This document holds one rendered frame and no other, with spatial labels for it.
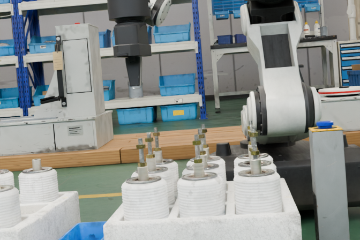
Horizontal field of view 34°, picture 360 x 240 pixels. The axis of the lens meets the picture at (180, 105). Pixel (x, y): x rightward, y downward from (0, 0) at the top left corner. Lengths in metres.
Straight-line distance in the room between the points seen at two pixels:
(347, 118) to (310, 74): 6.41
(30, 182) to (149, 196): 0.40
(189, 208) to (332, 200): 0.38
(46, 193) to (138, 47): 0.51
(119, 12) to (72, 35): 2.25
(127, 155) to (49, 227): 1.89
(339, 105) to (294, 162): 1.63
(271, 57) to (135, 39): 0.65
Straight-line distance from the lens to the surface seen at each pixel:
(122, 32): 1.19
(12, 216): 1.31
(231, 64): 9.63
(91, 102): 3.41
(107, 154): 3.28
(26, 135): 3.45
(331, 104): 3.34
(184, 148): 3.23
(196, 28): 5.91
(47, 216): 1.40
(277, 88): 1.63
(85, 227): 1.50
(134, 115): 5.98
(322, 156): 1.40
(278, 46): 1.77
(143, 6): 1.20
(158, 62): 9.66
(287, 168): 1.74
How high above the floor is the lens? 0.47
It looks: 3 degrees down
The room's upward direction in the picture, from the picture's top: 5 degrees counter-clockwise
